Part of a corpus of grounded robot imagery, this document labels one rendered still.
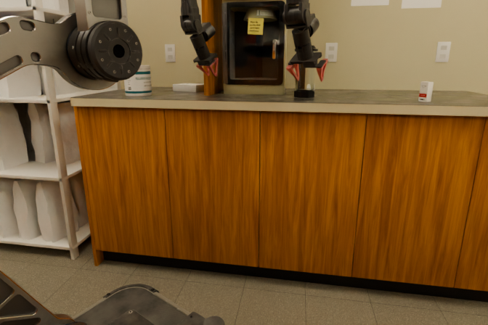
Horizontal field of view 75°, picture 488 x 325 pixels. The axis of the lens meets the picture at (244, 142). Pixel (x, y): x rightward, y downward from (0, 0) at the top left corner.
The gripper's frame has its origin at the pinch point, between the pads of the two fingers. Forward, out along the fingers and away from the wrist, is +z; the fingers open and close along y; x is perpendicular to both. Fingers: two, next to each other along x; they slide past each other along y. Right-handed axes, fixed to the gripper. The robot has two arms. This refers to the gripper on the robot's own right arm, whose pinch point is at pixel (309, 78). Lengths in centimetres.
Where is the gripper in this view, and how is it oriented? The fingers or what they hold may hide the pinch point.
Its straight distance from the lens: 125.9
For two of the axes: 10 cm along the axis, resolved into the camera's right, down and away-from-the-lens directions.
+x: -5.0, 6.6, -5.7
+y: -8.1, -1.3, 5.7
